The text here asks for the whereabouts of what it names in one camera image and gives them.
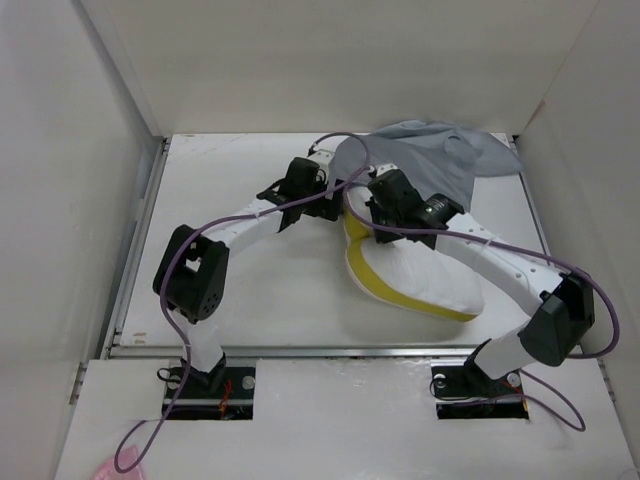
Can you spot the grey pillowcase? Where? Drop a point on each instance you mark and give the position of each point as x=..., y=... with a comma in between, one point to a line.
x=436, y=157

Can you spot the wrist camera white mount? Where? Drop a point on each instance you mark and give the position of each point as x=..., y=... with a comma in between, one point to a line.
x=375, y=171
x=321, y=156

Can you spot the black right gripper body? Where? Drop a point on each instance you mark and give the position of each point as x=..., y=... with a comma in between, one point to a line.
x=386, y=218

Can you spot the aluminium rail front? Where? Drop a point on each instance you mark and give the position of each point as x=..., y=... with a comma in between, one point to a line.
x=283, y=352

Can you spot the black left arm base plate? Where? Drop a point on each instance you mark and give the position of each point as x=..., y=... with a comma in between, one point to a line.
x=229, y=396

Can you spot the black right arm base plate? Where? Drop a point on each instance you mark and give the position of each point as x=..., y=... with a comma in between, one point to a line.
x=461, y=396

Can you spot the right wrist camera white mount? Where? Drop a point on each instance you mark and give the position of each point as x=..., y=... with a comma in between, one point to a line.
x=375, y=171

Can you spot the white pillow yellow edge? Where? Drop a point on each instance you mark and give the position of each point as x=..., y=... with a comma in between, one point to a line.
x=407, y=274

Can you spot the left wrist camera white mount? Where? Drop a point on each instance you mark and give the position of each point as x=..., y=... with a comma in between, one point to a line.
x=321, y=156

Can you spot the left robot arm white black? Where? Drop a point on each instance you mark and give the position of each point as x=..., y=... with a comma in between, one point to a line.
x=190, y=280

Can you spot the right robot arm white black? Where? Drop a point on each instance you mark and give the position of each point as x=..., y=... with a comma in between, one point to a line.
x=558, y=301

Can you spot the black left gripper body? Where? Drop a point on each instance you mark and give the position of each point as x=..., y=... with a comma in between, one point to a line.
x=322, y=207

